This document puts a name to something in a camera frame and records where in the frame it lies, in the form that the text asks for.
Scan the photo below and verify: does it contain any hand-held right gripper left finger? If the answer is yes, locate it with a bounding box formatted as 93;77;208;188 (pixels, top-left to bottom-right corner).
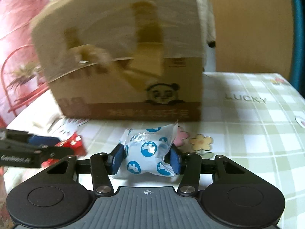
45;143;126;196

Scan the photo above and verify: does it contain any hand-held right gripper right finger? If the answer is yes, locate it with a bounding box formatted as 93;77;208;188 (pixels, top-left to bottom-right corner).
164;144;246;196

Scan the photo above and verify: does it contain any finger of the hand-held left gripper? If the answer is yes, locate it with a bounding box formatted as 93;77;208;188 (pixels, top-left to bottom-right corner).
36;145;76;163
27;135;60;146

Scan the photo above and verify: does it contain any red snack packet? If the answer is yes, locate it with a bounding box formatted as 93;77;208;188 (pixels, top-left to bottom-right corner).
42;134;87;169

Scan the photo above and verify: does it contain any white blue-printed snack packet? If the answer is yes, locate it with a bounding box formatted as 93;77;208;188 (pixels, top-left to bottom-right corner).
112;119;180;180

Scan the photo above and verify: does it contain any brown cardboard box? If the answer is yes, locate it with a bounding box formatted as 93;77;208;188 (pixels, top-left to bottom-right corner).
30;0;206;123

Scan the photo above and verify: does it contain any green checked bunny tablecloth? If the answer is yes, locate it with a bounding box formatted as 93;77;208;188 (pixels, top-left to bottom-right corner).
6;72;305;229

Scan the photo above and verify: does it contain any wooden board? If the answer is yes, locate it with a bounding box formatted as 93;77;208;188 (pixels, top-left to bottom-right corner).
209;0;295;77

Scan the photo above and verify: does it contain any teal curtain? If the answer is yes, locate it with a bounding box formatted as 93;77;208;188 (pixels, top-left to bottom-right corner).
288;0;305;90

